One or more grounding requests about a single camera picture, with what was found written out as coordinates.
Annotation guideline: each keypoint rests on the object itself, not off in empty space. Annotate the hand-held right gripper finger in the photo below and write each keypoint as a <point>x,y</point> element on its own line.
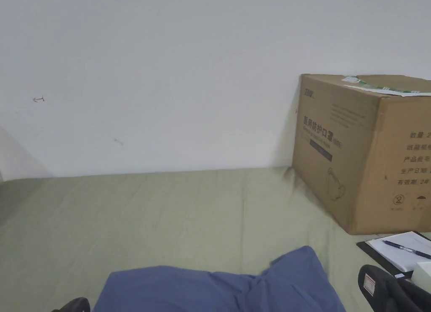
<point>377,291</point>
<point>414,298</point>

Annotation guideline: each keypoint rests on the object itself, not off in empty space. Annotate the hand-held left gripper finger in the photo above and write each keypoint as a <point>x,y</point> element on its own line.
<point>75,306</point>

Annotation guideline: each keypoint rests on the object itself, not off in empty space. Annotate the small white box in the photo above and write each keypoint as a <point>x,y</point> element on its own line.
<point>425,271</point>

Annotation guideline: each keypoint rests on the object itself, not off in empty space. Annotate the white paper sheet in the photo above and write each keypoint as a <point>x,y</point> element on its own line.
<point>394,259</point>

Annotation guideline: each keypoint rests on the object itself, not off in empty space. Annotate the black clipboard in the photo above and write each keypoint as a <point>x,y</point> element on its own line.
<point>370,250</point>

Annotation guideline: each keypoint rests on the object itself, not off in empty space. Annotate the dark blue pen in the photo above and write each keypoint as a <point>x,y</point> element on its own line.
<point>404,248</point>

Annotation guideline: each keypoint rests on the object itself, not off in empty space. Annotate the bed with pale green sheet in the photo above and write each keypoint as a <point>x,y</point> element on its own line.
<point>134,217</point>

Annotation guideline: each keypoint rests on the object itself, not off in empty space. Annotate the dark blue garment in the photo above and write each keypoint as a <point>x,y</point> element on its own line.
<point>202,291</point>

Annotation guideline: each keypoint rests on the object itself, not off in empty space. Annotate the brown cardboard carton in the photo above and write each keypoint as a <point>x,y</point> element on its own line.
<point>363,157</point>

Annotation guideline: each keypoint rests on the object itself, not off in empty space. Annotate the white green paper packet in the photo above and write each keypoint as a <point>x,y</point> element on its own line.
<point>387,87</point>

